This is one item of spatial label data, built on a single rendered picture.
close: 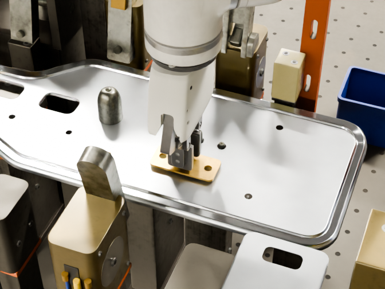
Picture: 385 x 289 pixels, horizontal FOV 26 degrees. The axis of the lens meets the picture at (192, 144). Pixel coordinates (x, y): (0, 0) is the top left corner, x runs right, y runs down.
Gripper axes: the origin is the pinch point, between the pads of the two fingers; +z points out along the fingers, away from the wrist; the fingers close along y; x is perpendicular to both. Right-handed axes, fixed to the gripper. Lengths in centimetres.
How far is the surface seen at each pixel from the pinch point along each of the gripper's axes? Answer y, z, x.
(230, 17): -18.8, -6.6, -0.9
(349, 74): -52, 25, 12
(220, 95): -13.9, 2.8, -0.1
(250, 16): -18.7, -7.5, 1.9
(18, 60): -15.4, 7.2, -32.9
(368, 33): -77, 33, 11
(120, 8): -19.1, -3.8, -17.0
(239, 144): -6.1, 3.1, 5.1
